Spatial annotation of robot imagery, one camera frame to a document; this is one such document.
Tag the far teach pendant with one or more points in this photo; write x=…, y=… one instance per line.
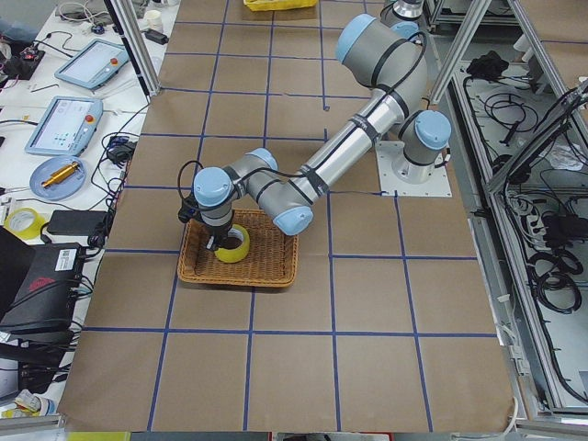
x=94, y=65

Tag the teach pendant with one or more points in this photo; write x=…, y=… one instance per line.
x=94, y=65
x=66, y=127

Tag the blue bowl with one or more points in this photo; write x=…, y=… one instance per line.
x=60, y=191

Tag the near teach pendant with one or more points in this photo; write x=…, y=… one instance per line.
x=66, y=127

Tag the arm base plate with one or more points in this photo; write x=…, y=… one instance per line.
x=398, y=177

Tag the yellow plastic basket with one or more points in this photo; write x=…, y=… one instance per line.
x=278, y=5

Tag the brass cylinder tool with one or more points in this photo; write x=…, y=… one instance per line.
x=61, y=174

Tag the spare yellow tape roll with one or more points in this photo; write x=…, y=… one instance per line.
x=25, y=223

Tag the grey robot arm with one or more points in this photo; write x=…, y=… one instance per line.
x=381, y=59

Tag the black computer box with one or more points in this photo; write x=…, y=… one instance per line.
x=37, y=285

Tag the black power brick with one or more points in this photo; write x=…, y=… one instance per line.
x=75, y=222

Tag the aluminium frame post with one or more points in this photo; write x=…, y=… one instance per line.
x=124, y=18

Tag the brown wicker basket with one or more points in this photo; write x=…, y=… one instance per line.
x=272, y=260

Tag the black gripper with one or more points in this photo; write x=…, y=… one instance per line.
x=220, y=233

